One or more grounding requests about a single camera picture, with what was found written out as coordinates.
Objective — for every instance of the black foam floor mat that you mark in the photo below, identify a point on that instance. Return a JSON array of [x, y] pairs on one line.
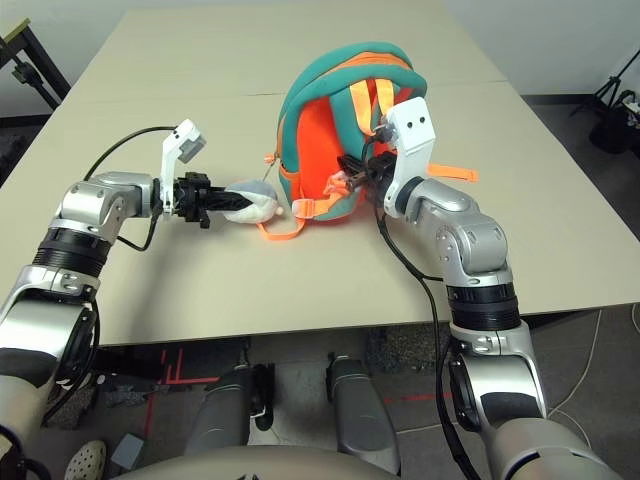
[[20, 150]]

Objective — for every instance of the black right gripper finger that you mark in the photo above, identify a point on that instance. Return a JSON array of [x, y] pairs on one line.
[[359, 184], [355, 166]]

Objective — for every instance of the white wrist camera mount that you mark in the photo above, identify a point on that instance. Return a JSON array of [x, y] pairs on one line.
[[412, 130], [170, 160]]

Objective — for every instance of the grey right robot leg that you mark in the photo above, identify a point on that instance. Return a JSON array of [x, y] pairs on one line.
[[362, 415]]

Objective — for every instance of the white perforated shoe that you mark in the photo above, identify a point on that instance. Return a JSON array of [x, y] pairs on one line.
[[87, 460]]

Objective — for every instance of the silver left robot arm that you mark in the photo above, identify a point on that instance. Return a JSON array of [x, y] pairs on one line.
[[100, 195]]

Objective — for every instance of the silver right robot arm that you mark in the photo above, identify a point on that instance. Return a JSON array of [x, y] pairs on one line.
[[470, 240]]

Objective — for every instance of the grey robot leg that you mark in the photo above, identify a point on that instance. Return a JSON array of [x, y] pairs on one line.
[[362, 415], [225, 415]]

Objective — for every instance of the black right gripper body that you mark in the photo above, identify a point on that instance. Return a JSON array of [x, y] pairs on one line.
[[381, 175]]

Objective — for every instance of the black tripod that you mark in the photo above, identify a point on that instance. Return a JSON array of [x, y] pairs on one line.
[[612, 100]]

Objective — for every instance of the black rod with clamp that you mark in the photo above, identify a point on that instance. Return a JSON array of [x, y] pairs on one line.
[[25, 72]]

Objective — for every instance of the small grey box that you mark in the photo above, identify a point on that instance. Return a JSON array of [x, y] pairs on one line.
[[128, 450]]

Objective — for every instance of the grey robot torso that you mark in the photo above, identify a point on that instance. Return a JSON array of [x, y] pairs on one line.
[[260, 467]]

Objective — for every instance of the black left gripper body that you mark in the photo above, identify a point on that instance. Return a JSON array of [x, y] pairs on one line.
[[192, 197]]

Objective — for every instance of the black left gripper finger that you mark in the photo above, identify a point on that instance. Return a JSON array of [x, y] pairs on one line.
[[227, 206], [230, 194]]

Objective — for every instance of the tan side table black frame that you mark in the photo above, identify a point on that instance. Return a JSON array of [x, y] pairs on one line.
[[47, 65]]

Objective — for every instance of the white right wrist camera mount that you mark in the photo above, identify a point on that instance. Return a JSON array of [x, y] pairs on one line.
[[412, 130]]

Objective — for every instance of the grey left robot leg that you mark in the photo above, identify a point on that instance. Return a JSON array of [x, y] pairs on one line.
[[225, 415]]

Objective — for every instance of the orange and teal backpack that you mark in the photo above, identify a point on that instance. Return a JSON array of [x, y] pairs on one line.
[[320, 145]]

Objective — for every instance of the grey and white plush pendant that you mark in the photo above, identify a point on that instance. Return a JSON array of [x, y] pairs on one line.
[[257, 210]]

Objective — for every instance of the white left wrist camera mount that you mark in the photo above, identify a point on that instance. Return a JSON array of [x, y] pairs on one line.
[[170, 160]]

